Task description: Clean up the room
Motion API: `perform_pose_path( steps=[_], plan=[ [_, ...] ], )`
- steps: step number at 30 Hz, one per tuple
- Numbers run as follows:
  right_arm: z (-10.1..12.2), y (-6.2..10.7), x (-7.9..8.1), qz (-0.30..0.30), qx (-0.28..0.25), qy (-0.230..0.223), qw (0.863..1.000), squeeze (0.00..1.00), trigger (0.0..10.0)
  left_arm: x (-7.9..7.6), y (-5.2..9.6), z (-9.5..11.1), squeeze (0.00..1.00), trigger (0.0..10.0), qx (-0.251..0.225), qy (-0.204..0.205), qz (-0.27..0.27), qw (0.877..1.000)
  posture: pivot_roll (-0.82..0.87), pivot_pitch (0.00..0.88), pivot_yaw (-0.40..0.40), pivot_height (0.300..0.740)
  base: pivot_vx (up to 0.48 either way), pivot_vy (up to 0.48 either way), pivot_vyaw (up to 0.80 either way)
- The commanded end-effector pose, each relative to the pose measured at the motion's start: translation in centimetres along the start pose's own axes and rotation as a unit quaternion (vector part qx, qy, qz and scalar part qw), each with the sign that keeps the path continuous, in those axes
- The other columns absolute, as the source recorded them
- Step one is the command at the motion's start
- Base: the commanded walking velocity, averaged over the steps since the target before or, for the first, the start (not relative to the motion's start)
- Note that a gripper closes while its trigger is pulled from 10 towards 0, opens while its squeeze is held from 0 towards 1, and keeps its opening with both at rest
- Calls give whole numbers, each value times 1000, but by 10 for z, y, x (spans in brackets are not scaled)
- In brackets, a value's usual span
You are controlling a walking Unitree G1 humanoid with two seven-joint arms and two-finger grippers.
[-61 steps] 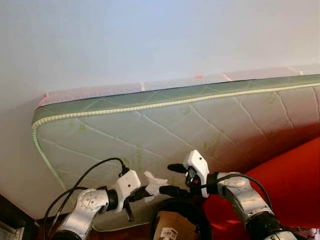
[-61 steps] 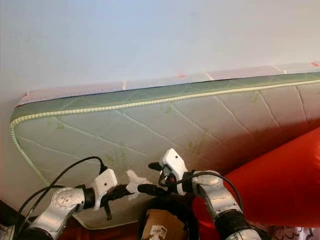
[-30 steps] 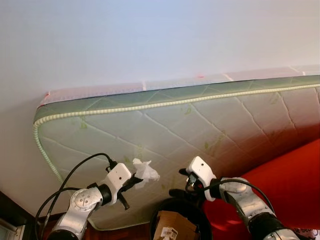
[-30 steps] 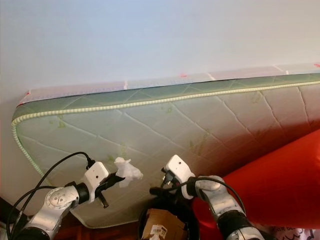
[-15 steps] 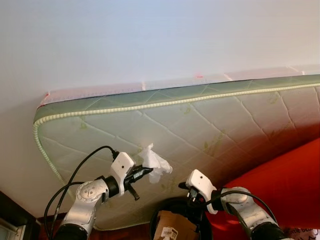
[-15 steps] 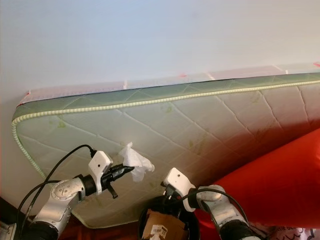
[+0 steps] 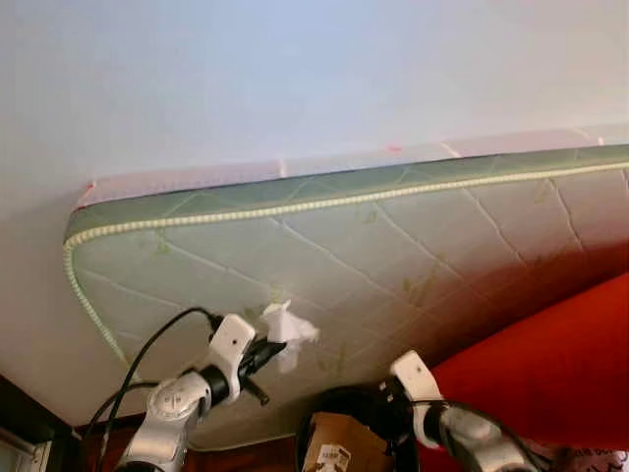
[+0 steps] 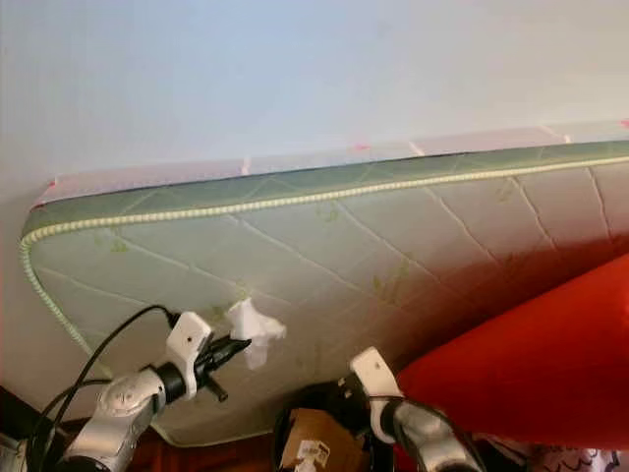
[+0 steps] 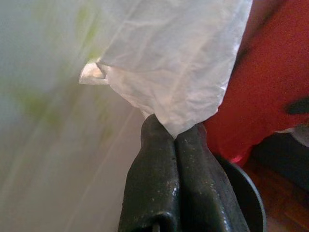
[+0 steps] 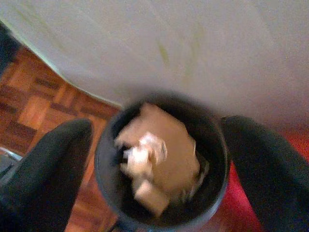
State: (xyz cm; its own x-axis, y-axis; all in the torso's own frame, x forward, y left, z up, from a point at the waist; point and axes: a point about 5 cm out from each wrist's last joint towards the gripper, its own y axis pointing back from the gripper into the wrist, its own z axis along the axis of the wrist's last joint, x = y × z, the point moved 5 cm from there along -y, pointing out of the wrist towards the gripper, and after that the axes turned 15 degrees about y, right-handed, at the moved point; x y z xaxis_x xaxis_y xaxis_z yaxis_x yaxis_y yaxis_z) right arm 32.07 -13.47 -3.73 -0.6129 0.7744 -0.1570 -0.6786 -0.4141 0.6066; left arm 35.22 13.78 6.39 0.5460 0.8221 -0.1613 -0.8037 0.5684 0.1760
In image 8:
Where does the white tissue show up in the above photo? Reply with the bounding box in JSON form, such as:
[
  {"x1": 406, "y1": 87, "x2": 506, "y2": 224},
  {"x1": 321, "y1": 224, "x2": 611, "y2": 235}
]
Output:
[{"x1": 224, "y1": 298, "x2": 286, "y2": 370}]

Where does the black round bin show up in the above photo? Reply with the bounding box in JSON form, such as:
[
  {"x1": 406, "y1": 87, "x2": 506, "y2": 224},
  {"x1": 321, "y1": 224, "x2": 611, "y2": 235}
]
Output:
[{"x1": 273, "y1": 382, "x2": 394, "y2": 472}]

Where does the brown cardboard box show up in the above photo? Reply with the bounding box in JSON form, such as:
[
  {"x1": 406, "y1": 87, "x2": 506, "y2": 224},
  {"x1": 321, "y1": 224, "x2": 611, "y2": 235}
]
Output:
[{"x1": 280, "y1": 408, "x2": 360, "y2": 472}]

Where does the green quilted mattress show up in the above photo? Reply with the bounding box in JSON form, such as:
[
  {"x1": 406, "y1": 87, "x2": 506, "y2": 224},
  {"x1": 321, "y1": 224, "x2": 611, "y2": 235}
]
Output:
[{"x1": 20, "y1": 141, "x2": 629, "y2": 448}]

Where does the red upholstered sofa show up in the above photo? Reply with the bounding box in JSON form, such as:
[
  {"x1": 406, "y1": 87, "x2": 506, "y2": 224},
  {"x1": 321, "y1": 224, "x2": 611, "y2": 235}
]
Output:
[{"x1": 396, "y1": 254, "x2": 629, "y2": 448}]

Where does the dark wooden skirting board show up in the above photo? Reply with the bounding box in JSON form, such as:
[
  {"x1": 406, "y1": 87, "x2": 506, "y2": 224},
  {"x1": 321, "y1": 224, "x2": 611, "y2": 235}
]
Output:
[{"x1": 0, "y1": 388, "x2": 60, "y2": 472}]

